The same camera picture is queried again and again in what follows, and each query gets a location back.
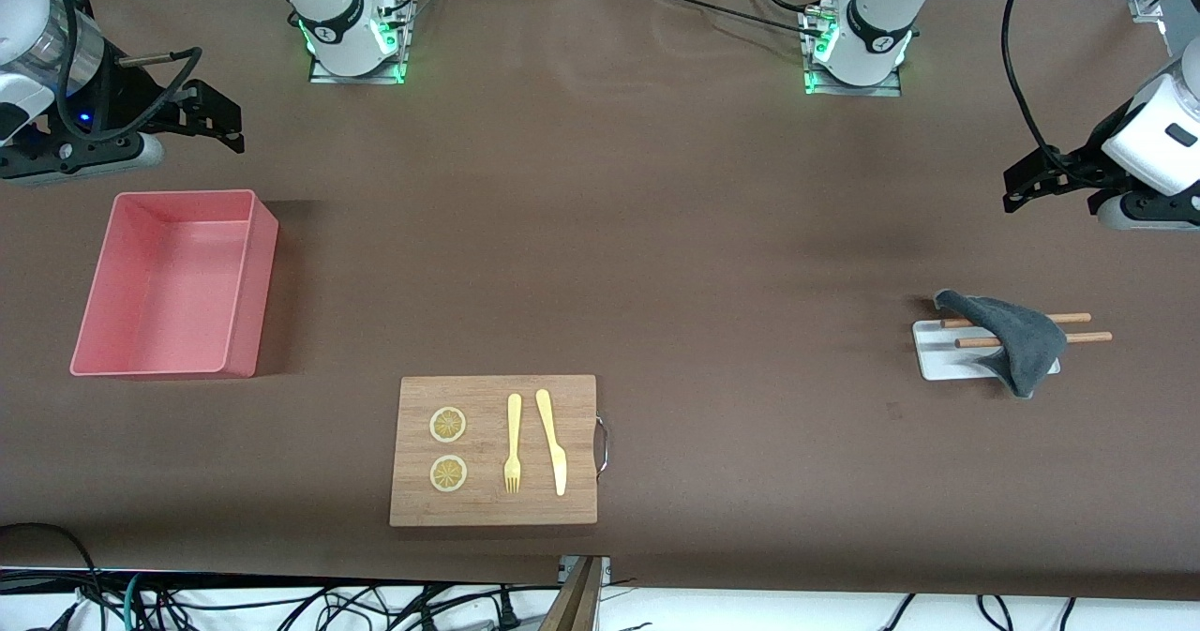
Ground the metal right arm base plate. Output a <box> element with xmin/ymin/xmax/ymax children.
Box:
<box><xmin>307</xmin><ymin>0</ymin><xmax>411</xmax><ymax>85</ymax></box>

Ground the white rack base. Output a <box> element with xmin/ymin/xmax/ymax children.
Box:
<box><xmin>912</xmin><ymin>319</ymin><xmax>1062</xmax><ymax>382</ymax></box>

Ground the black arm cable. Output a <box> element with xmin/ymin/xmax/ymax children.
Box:
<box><xmin>999</xmin><ymin>0</ymin><xmax>1126</xmax><ymax>187</ymax></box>
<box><xmin>37</xmin><ymin>0</ymin><xmax>205</xmax><ymax>140</ymax></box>

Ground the yellow plastic fork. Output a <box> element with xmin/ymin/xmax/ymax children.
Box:
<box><xmin>503</xmin><ymin>393</ymin><xmax>523</xmax><ymax>494</ymax></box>

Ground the wooden cutting board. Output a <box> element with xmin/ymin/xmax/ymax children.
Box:
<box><xmin>389</xmin><ymin>374</ymin><xmax>599</xmax><ymax>528</ymax></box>

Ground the dark grey cloth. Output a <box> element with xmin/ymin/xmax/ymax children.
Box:
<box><xmin>933</xmin><ymin>289</ymin><xmax>1070</xmax><ymax>399</ymax></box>

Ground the yellow plastic knife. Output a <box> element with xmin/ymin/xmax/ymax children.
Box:
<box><xmin>535</xmin><ymin>388</ymin><xmax>568</xmax><ymax>497</ymax></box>

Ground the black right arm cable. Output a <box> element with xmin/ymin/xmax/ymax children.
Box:
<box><xmin>37</xmin><ymin>0</ymin><xmax>205</xmax><ymax>140</ymax></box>

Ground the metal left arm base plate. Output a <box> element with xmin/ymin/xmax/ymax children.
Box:
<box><xmin>802</xmin><ymin>8</ymin><xmax>903</xmax><ymax>98</ymax></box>

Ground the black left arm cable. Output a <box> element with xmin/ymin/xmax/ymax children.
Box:
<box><xmin>999</xmin><ymin>0</ymin><xmax>1126</xmax><ymax>187</ymax></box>

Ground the pink plastic bin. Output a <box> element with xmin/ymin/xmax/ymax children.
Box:
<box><xmin>69</xmin><ymin>189</ymin><xmax>280</xmax><ymax>379</ymax></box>

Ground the thick black floor cable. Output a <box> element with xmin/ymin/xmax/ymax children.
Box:
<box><xmin>0</xmin><ymin>522</ymin><xmax>104</xmax><ymax>631</ymax></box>

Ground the long black table cable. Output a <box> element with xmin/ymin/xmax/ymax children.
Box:
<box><xmin>626</xmin><ymin>0</ymin><xmax>831</xmax><ymax>41</ymax></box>

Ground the teal cable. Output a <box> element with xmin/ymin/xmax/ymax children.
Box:
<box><xmin>124</xmin><ymin>573</ymin><xmax>151</xmax><ymax>631</ymax></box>

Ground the brown wooden plank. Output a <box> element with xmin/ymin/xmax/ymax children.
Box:
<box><xmin>539</xmin><ymin>556</ymin><xmax>603</xmax><ymax>631</ymax></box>

